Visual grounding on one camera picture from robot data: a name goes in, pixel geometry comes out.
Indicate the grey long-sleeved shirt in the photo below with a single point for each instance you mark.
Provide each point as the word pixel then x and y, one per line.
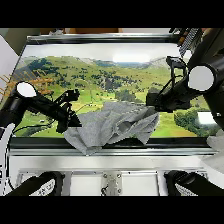
pixel 106 128

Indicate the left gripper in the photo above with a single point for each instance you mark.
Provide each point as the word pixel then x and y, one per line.
pixel 68 122

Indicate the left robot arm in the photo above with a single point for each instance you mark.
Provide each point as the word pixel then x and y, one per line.
pixel 36 101

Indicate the silver frame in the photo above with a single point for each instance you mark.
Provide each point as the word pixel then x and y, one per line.
pixel 113 151

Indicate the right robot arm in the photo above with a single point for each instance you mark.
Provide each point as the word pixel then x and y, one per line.
pixel 186 90

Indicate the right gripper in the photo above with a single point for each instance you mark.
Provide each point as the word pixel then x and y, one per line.
pixel 154 100

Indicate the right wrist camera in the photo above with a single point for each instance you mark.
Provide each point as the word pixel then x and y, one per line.
pixel 176 66

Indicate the white garment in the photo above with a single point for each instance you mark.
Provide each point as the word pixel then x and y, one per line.
pixel 216 150

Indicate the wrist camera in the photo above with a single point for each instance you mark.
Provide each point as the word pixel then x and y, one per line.
pixel 68 96
pixel 176 66

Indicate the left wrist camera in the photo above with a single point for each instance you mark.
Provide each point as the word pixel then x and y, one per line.
pixel 68 96

